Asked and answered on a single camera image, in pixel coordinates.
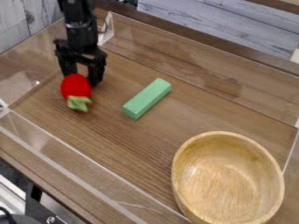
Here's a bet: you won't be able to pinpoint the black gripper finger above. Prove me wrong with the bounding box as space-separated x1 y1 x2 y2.
59 56 78 76
88 57 107 87

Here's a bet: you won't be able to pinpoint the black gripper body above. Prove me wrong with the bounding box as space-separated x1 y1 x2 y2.
54 21 107 63

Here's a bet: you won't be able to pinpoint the red plush strawberry toy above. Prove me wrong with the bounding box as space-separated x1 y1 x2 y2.
60 73 92 112

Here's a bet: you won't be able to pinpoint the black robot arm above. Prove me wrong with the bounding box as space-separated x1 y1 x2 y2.
54 0 109 87

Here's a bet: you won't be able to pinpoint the green rectangular block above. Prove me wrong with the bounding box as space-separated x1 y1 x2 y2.
123 78 173 120

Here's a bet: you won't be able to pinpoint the clear acrylic tray walls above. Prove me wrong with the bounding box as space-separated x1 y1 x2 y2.
0 15 299 224

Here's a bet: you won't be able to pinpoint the wooden bowl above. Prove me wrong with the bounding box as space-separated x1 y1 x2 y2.
173 131 286 224

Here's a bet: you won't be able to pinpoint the black table leg bracket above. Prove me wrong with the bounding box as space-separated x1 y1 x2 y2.
24 185 87 224

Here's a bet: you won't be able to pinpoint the black cable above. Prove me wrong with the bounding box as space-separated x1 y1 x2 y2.
0 206 16 224

